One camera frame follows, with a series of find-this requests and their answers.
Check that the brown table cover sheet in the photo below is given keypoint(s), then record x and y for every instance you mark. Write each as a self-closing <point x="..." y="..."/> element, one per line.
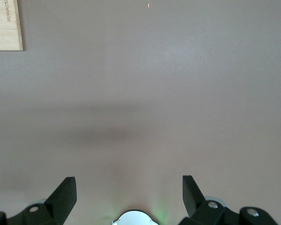
<point x="140" y="93"/>

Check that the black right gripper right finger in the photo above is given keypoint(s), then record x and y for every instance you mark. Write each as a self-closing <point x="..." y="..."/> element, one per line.
<point x="201" y="211"/>

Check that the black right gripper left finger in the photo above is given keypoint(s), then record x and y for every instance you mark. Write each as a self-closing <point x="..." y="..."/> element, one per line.
<point x="56" y="201"/>

